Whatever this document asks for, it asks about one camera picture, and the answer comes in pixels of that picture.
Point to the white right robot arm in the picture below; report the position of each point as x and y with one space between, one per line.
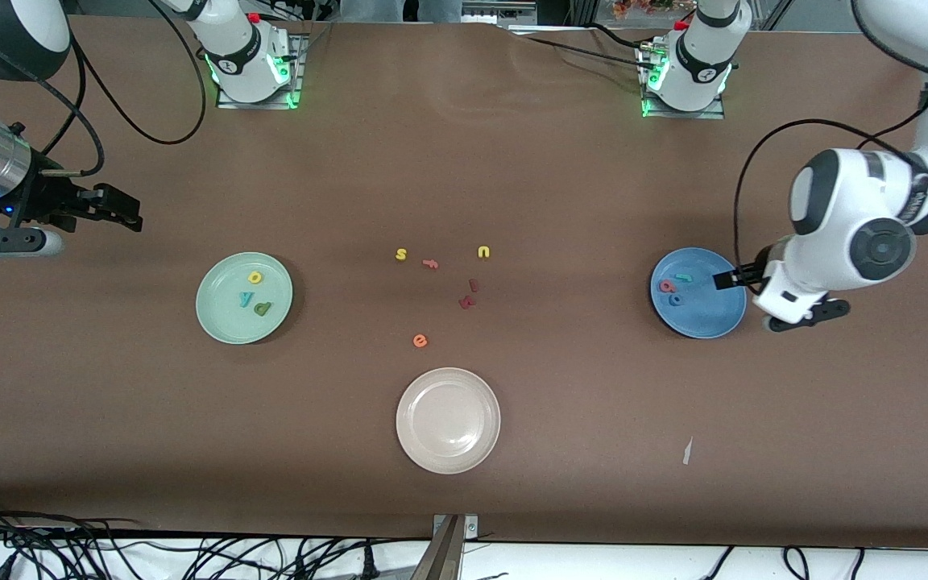
238 56

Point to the dark red letter k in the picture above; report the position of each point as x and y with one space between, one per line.
466 302

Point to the teal letter y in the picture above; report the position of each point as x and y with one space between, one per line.
246 300

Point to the orange letter e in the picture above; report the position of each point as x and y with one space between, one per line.
420 345

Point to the pink letter b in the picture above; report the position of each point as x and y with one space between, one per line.
661 285

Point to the beige plate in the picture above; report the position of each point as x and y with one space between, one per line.
448 419

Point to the dark green letter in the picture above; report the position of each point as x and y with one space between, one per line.
263 308

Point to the brown table cover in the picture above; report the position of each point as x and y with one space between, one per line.
109 419

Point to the pink artificial flowers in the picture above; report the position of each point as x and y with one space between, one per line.
633 8

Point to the grey metal frame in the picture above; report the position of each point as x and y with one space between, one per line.
500 10

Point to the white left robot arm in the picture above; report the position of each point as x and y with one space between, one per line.
834 217

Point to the blue jeans legs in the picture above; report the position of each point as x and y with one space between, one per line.
367 10

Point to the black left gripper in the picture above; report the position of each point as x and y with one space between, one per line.
734 278

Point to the green plate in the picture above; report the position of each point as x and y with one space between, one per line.
226 322

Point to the blue plate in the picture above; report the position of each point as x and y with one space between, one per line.
698 318

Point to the aluminium frame profile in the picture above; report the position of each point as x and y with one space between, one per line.
444 552

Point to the white paper scrap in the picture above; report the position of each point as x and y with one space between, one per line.
687 453

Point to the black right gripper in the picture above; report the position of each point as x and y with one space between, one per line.
43 199

